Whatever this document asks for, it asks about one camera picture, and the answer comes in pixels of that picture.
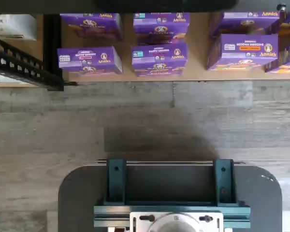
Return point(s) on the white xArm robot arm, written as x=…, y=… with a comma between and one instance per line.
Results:
x=175, y=226

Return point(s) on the purple Annie's pasta box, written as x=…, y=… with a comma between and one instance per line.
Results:
x=89, y=59
x=91, y=26
x=246, y=23
x=160, y=27
x=159, y=58
x=287, y=60

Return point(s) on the purple Annie's hidden veggies box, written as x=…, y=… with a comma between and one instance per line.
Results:
x=244, y=50

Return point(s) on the white cardboard box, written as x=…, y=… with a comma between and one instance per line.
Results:
x=12, y=26

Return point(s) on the silver robot mounting plate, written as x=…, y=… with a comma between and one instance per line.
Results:
x=140, y=224

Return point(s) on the teal metal mounting bracket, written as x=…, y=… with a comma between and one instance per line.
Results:
x=116, y=183

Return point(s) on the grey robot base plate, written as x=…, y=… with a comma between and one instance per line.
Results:
x=82, y=193

